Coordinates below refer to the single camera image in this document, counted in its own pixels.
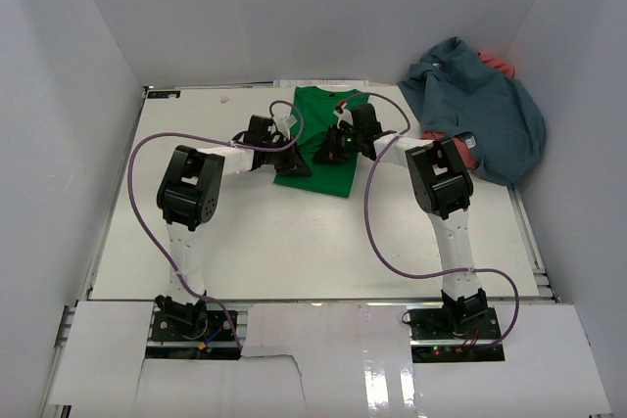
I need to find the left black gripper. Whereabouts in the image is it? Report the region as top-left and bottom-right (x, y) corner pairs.
(263, 136), (312, 176)

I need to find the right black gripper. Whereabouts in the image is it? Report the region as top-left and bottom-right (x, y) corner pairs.
(313, 124), (364, 163)

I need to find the green polo shirt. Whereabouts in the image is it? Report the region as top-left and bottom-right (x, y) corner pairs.
(273, 86), (360, 198)

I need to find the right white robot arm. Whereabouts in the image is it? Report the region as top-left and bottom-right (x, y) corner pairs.
(313, 104), (488, 339)

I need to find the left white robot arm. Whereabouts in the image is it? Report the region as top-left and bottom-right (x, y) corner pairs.
(156, 116), (313, 340)

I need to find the white printed label strip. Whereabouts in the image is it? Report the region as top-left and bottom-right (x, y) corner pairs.
(272, 79), (369, 89)

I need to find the coral red t shirt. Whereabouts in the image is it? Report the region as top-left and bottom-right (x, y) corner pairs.
(421, 131), (477, 170)

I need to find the blue-grey t shirt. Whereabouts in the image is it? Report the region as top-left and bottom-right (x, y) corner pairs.
(398, 37), (547, 186)

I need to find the black label sticker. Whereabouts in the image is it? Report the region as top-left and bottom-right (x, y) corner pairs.
(146, 90), (181, 100)

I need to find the white paper sheet front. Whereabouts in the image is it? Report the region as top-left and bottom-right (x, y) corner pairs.
(49, 302), (610, 417)

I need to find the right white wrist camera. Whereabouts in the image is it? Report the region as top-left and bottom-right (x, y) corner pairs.
(333, 101), (354, 127)

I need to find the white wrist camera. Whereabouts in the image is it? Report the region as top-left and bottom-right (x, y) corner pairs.
(273, 115), (297, 139)
(333, 101), (354, 127)

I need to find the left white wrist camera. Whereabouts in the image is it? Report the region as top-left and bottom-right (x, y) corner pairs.
(273, 115), (297, 139)

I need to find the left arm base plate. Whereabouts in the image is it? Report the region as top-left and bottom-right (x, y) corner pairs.
(145, 310), (241, 360)

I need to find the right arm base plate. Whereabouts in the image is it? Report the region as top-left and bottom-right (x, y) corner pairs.
(401, 307), (506, 364)

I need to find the aluminium table frame rail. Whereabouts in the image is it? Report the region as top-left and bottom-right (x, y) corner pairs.
(507, 186), (559, 303)

